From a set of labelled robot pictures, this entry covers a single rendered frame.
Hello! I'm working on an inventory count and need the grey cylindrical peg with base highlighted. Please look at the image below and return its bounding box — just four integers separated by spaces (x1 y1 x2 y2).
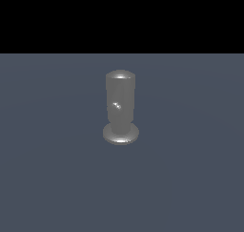
102 69 140 146

